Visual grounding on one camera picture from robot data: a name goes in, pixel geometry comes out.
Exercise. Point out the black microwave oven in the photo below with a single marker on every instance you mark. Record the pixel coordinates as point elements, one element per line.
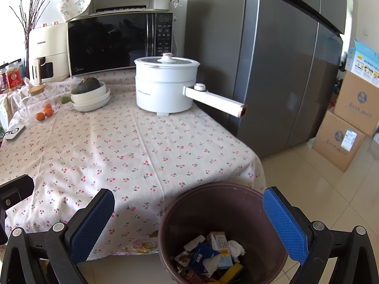
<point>106,41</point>

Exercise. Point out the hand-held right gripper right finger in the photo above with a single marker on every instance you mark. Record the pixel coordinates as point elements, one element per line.
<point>285,227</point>

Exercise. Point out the small orange tangerine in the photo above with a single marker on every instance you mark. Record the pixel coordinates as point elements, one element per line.
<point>46,106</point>
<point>49,112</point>
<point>40,116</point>

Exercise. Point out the cherry print tablecloth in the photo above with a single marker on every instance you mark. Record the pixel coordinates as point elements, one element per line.
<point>118,153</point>

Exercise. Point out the green and yellow sponge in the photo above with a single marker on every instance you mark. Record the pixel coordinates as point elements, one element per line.
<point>232,272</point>

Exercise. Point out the cardboard box with white label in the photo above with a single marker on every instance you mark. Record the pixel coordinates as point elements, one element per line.
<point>328,148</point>

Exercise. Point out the white electric cooking pot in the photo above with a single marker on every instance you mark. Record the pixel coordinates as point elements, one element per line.
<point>162,91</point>

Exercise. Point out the blue paper package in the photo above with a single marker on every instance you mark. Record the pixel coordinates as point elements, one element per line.
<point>201,257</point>

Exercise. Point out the small white flat device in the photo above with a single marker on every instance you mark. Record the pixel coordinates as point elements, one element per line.
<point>14,132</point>

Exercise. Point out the blue and white box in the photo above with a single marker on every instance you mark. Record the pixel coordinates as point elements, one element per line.
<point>364,62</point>

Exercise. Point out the grey refrigerator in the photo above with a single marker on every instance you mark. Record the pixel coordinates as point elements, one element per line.
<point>281,80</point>

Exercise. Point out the white tissue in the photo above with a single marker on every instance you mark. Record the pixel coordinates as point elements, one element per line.
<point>237,250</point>

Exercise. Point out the clear jar with dark contents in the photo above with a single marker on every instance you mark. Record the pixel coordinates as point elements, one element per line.
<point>3,80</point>

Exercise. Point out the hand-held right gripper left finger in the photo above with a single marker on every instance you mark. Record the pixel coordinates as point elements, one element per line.
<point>91,227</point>

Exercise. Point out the cream air fryer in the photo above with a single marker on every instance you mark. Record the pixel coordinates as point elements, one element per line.
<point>53,44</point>

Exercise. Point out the floral cloth cover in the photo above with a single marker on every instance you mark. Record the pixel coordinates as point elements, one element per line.
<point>77,0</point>

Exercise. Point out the crushed red can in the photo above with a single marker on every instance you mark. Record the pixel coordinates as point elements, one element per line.
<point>189,275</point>

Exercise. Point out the clear glass vase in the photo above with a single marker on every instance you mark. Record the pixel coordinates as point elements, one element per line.
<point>25,53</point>

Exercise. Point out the glass jar with wooden lid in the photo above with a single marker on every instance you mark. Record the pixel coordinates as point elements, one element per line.
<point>36,89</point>

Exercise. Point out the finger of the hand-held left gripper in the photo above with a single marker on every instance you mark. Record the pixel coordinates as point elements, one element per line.
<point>17,188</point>

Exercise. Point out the light blue milk carton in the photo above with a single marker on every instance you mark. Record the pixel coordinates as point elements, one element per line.
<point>219,241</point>

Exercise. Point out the white paper box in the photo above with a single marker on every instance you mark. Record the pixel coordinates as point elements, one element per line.
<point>195,242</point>

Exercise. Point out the large cardboard box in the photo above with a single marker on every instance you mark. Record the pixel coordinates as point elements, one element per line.
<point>358,103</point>

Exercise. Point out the dark green pumpkin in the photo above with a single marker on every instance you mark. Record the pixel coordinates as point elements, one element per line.
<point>88,86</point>

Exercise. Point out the floral under tablecloth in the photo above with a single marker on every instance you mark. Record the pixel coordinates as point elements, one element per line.
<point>139,247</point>

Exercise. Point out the dry brown twigs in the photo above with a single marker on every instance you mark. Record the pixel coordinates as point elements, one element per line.
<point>26,25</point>

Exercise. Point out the white nut snack packet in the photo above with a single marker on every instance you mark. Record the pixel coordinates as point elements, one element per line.
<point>181,259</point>

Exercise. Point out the cream shallow plate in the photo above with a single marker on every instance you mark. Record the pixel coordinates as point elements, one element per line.
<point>108,96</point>
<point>91,109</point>

